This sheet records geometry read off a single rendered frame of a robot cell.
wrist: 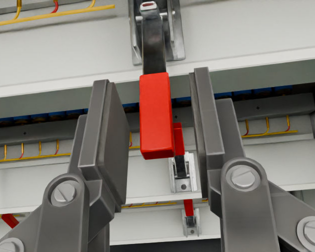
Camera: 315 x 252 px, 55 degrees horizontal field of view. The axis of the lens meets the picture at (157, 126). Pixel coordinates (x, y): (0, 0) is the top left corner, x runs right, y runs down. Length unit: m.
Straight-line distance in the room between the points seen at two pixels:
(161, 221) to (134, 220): 0.04
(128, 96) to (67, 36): 0.05
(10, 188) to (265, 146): 0.29
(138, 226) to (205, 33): 0.40
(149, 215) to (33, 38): 0.38
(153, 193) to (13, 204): 0.16
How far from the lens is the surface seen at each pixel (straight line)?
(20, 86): 0.19
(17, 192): 0.38
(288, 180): 0.34
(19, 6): 0.19
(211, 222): 0.51
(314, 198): 0.44
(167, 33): 0.17
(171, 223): 0.51
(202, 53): 0.16
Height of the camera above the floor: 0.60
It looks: 56 degrees down
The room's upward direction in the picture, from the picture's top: 15 degrees counter-clockwise
